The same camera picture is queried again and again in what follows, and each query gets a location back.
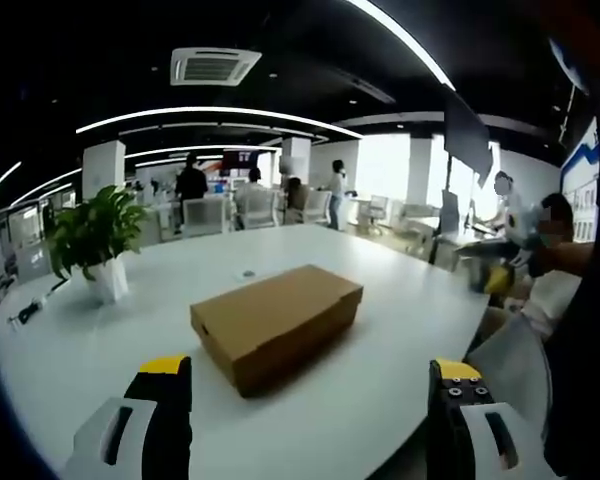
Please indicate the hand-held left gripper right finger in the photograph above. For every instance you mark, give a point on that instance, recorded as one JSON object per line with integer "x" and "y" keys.
{"x": 462, "y": 440}

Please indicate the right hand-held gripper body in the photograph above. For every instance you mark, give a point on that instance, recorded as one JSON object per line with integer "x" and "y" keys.
{"x": 527, "y": 257}

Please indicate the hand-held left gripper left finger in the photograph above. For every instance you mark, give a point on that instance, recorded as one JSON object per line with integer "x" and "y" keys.
{"x": 145, "y": 440}

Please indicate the brown cardboard shoe box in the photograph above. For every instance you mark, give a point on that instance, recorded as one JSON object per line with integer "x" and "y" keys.
{"x": 275, "y": 320}

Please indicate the grey mesh office chair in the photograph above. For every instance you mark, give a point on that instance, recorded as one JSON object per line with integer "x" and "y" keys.
{"x": 517, "y": 370}

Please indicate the person's dark clothing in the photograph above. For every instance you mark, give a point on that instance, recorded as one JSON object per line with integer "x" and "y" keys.
{"x": 587, "y": 380}

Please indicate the dark hanging panel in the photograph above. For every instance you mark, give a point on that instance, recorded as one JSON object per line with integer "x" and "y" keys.
{"x": 465, "y": 135}

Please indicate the white office chair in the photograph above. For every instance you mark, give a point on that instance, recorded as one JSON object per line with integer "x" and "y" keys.
{"x": 318, "y": 206}
{"x": 261, "y": 209}
{"x": 377, "y": 210}
{"x": 203, "y": 217}

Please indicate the small round table socket cover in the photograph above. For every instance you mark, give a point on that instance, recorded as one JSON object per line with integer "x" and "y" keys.
{"x": 249, "y": 274}

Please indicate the green potted plant white pot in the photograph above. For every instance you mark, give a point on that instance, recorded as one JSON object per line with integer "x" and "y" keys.
{"x": 100, "y": 230}

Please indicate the straight ceiling light strip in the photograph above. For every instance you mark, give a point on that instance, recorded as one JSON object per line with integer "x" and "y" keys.
{"x": 405, "y": 40}

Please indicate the long curved ceiling light strip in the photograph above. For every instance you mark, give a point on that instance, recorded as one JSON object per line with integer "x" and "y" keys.
{"x": 220, "y": 111}

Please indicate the white ceiling air conditioner vent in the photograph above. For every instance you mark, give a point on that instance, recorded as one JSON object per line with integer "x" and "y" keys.
{"x": 214, "y": 66}

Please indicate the blue and white wall poster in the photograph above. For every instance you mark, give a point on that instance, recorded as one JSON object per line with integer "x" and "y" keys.
{"x": 582, "y": 175}

